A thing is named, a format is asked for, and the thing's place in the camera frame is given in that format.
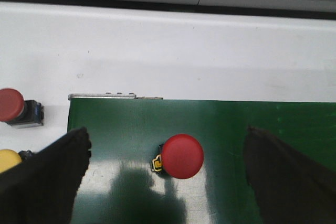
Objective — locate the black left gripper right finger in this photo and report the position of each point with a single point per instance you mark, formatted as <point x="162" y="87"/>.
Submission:
<point x="289" y="186"/>

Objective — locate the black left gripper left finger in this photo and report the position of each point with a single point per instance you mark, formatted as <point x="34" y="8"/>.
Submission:
<point x="42" y="189"/>

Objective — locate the red mushroom push button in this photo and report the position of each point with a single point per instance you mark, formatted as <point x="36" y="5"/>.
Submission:
<point x="18" y="112"/>
<point x="181" y="157"/>

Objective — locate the green conveyor belt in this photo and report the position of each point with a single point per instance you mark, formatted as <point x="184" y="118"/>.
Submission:
<point x="119" y="186"/>

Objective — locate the metal conveyor end plate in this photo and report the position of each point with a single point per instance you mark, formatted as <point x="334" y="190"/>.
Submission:
<point x="109" y="96"/>

